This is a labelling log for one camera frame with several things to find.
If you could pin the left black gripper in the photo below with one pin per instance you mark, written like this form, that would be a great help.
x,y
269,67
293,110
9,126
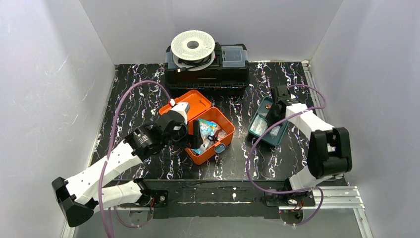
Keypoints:
x,y
191,140

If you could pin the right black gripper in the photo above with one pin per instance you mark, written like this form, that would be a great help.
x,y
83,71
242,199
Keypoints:
x,y
274,111

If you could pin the small scissors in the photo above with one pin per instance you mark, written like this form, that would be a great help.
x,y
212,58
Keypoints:
x,y
213,138

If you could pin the blue cotton swab packet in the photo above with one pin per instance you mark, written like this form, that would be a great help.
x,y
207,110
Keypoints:
x,y
206,128

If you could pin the teal bandage packet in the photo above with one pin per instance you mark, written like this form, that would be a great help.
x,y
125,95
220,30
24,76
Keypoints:
x,y
258,126

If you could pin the orange medicine box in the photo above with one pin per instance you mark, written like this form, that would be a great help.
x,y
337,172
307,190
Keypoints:
x,y
201,108

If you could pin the small blue capped bottle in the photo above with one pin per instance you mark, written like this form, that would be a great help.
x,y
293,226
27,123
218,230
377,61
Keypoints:
x,y
274,132

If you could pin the teal divided tray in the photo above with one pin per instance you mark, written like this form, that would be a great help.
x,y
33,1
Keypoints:
x,y
262,112

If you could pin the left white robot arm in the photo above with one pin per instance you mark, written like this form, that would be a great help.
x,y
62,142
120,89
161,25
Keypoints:
x,y
85,193

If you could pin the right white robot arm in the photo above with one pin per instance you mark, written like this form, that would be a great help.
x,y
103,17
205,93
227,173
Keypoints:
x,y
329,150

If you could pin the black plastic toolbox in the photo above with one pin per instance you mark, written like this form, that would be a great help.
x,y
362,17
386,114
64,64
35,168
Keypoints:
x,y
223,73

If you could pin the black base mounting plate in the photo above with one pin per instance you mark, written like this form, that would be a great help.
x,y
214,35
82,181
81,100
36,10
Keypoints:
x,y
221,198

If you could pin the white filament spool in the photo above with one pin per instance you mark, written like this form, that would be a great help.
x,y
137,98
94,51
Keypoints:
x,y
193,50

